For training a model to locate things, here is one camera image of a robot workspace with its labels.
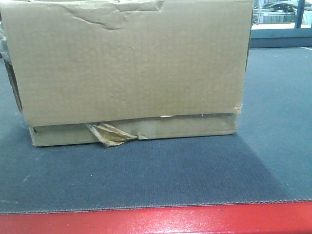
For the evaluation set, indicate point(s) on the red conveyor frame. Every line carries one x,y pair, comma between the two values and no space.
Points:
274,218

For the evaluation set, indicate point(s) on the brown cardboard carton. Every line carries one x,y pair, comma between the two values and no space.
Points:
113,71

